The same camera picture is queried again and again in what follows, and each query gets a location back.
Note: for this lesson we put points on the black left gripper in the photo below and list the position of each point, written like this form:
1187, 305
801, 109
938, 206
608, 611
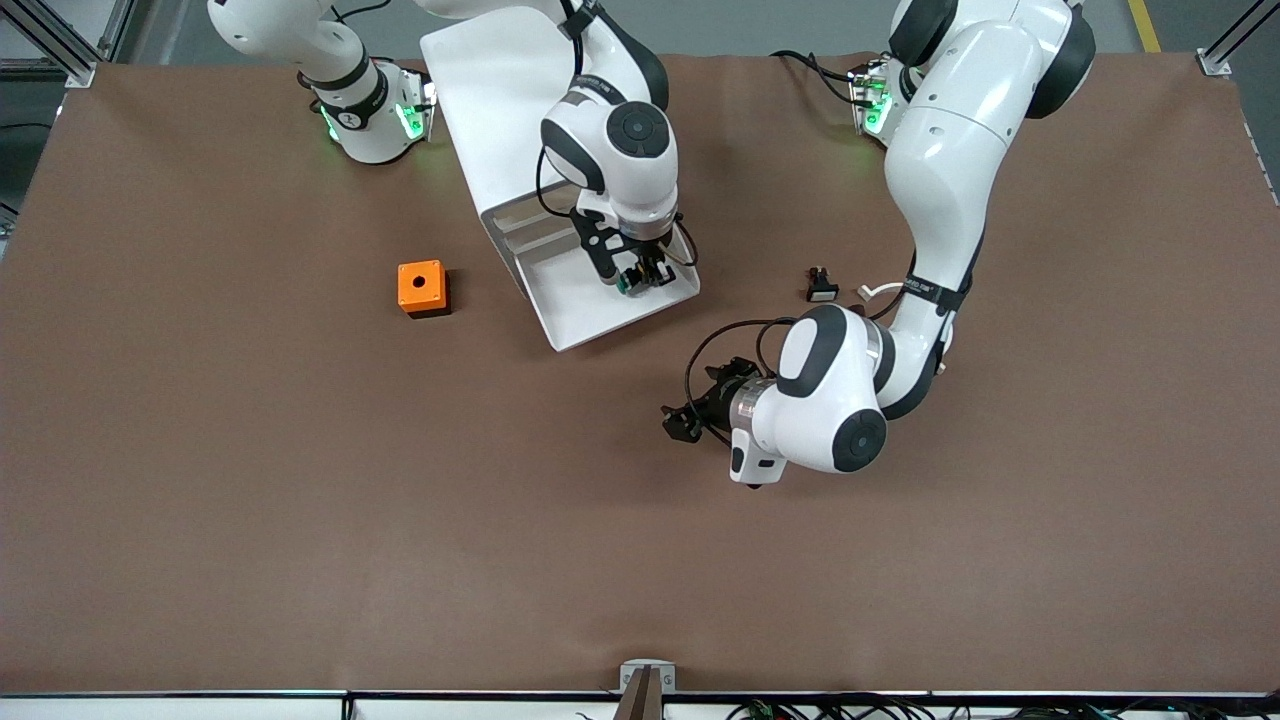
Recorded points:
717, 399

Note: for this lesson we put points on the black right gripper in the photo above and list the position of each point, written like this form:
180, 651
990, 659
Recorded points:
648, 262

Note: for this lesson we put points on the green push button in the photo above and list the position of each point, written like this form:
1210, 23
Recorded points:
636, 280

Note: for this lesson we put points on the white plastic drawer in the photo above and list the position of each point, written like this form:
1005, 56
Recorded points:
530, 215
545, 254
535, 235
590, 315

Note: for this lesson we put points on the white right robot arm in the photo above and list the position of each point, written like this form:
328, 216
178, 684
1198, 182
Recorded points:
620, 150

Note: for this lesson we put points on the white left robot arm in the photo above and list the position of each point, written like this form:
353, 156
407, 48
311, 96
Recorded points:
950, 150

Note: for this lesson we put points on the black white push button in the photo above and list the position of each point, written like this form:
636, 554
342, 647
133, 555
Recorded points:
822, 290

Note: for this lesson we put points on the white drawer cabinet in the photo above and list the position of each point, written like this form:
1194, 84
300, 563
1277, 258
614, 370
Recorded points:
490, 100

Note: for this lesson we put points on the brown table mat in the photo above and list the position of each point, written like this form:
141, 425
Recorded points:
640, 550

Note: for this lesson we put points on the white curved plastic bracket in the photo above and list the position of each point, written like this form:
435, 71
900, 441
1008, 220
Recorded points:
880, 290

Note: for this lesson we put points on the orange button enclosure box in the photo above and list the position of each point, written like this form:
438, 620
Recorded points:
420, 288

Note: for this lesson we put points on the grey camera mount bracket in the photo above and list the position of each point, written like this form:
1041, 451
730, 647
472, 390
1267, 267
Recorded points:
647, 682

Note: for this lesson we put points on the white table frame rail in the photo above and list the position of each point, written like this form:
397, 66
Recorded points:
200, 705

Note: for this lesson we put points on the aluminium frame profile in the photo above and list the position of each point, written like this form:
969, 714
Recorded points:
1213, 65
80, 72

